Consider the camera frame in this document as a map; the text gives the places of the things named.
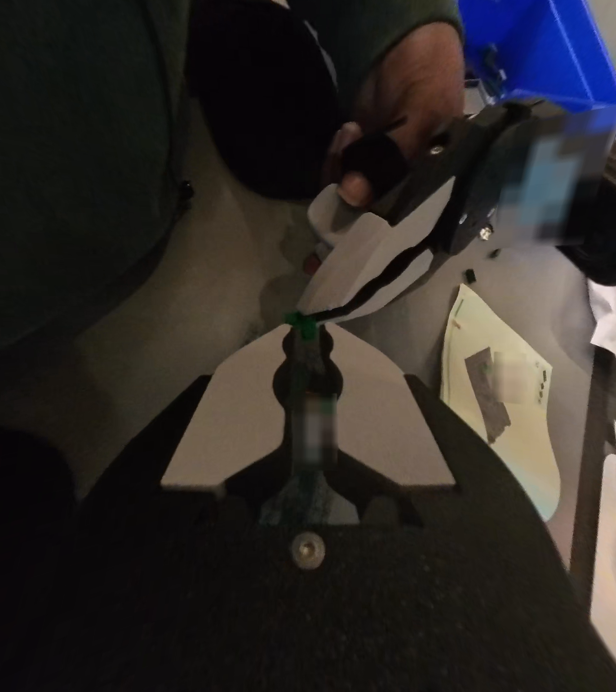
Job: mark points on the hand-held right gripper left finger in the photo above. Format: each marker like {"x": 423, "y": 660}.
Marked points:
{"x": 232, "y": 421}

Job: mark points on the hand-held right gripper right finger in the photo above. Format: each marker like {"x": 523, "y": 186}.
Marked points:
{"x": 389, "y": 421}

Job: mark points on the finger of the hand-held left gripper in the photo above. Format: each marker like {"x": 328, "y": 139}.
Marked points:
{"x": 362, "y": 254}
{"x": 389, "y": 294}

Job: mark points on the small green toy brick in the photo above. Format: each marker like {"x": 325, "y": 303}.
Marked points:
{"x": 299, "y": 320}

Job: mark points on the building instruction booklet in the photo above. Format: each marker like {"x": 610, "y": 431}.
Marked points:
{"x": 464, "y": 346}

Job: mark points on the grey toy brick baseplate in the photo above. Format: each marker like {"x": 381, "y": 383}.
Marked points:
{"x": 297, "y": 503}

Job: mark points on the person's left forearm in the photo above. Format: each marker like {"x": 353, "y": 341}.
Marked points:
{"x": 372, "y": 32}

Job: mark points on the person's left hand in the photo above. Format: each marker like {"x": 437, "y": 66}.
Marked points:
{"x": 421, "y": 92}

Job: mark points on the blue storage bin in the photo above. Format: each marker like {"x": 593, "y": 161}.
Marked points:
{"x": 556, "y": 43}

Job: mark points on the person's dark green top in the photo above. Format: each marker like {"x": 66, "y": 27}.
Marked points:
{"x": 70, "y": 162}

